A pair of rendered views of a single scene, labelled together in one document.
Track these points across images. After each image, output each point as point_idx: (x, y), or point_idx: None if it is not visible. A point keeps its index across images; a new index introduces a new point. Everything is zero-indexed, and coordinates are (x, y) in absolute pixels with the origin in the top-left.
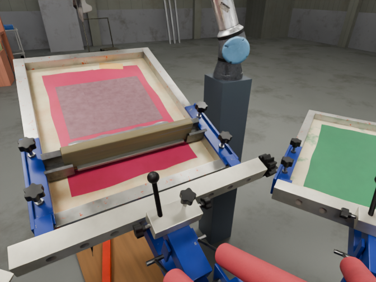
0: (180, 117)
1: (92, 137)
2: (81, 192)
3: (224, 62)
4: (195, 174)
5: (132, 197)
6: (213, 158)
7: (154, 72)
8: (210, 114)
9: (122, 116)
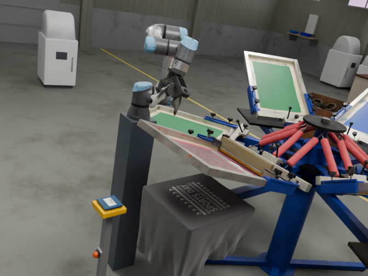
0: (201, 145)
1: (240, 170)
2: None
3: (147, 107)
4: None
5: None
6: None
7: (165, 132)
8: (140, 150)
9: (217, 158)
